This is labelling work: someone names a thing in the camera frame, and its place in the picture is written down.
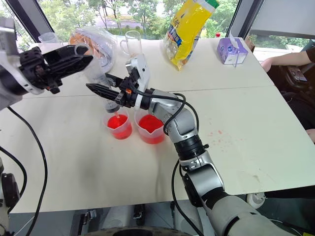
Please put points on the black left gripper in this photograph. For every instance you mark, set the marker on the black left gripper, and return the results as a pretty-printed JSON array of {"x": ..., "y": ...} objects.
[{"x": 34, "y": 66}]

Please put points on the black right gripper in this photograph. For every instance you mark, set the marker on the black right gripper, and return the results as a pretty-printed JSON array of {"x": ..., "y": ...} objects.
[{"x": 128, "y": 93}]

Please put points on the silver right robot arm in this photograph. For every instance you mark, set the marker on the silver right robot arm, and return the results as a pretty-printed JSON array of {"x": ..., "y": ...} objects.
[{"x": 197, "y": 182}]

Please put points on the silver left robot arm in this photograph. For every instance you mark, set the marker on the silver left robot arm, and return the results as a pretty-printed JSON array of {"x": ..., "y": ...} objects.
[{"x": 8, "y": 82}]

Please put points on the person's bare forearm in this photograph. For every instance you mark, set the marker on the person's bare forearm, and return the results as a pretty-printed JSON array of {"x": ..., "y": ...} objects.
[{"x": 288, "y": 57}]

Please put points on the empty clear measuring cup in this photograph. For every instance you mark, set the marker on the empty clear measuring cup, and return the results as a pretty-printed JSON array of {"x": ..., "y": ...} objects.
[{"x": 49, "y": 40}]

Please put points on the plastic cup with red liquid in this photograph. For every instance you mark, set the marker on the plastic cup with red liquid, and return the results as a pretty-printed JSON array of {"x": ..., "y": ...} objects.
[{"x": 120, "y": 130}]

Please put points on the spouted cup with red liquid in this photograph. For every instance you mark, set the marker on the spouted cup with red liquid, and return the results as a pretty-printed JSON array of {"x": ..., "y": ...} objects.
[{"x": 150, "y": 130}]

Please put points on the clear bag with bread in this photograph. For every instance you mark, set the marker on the clear bag with bread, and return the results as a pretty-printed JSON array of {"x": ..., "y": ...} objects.
[{"x": 103, "y": 46}]

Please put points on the clear glass mug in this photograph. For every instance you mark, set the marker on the clear glass mug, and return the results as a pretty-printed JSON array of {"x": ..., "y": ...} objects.
[{"x": 133, "y": 44}]

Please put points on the black window pillar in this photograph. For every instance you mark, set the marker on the black window pillar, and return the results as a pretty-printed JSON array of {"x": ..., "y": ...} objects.
[
  {"x": 242, "y": 17},
  {"x": 30, "y": 17}
]

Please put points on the yellow snack bag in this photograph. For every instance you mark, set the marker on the yellow snack bag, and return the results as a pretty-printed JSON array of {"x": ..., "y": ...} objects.
[{"x": 189, "y": 32}]

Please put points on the purple tissue pack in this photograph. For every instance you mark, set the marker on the purple tissue pack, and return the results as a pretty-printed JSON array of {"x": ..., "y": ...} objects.
[{"x": 231, "y": 50}]

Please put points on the chrome table leg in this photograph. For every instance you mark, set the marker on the chrome table leg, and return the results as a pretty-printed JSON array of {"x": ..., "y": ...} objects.
[
  {"x": 89, "y": 218},
  {"x": 139, "y": 214}
]

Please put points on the black bag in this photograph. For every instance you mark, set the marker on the black bag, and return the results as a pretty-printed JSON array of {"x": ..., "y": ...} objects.
[{"x": 290, "y": 76}]

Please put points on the white caster wheel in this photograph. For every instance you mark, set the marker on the white caster wheel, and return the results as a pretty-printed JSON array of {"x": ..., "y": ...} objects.
[{"x": 255, "y": 200}]

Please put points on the person's dark clothed body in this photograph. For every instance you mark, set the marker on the person's dark clothed body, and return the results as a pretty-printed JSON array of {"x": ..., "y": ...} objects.
[{"x": 302, "y": 108}]

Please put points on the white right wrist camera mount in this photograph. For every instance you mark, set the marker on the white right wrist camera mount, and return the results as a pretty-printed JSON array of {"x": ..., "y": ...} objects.
[{"x": 142, "y": 71}]

